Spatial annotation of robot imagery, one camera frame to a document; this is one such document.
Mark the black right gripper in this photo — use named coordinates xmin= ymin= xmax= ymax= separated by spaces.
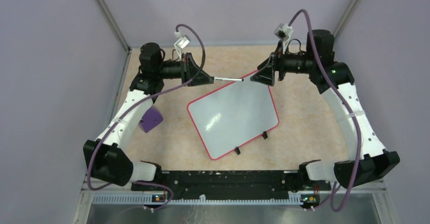
xmin=249 ymin=41 xmax=314 ymax=87

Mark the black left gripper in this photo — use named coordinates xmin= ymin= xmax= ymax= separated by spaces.
xmin=156 ymin=52 xmax=214 ymax=87

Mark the white whiteboard marker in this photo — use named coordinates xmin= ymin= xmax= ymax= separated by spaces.
xmin=213 ymin=77 xmax=244 ymax=82

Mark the red framed whiteboard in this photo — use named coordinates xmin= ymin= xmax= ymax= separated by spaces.
xmin=187 ymin=71 xmax=279 ymax=160

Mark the purple wedge eraser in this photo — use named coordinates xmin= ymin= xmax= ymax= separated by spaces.
xmin=138 ymin=106 xmax=163 ymax=133

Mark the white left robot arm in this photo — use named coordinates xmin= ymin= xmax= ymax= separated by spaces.
xmin=83 ymin=43 xmax=205 ymax=191

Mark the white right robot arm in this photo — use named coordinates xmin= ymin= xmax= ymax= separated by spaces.
xmin=250 ymin=29 xmax=400 ymax=190

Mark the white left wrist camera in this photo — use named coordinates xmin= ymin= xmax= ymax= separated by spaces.
xmin=173 ymin=31 xmax=190 ymax=56

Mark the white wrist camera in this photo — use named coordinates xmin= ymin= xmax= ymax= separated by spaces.
xmin=173 ymin=31 xmax=190 ymax=56
xmin=274 ymin=23 xmax=293 ymax=54

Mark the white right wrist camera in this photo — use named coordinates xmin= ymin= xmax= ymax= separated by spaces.
xmin=274 ymin=23 xmax=293 ymax=54

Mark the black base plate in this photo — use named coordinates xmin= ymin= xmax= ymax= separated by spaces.
xmin=131 ymin=170 xmax=332 ymax=200

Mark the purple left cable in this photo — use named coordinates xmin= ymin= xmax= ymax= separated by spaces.
xmin=86 ymin=23 xmax=206 ymax=213

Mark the white cable duct rail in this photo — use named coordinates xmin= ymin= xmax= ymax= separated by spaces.
xmin=92 ymin=193 xmax=303 ymax=205

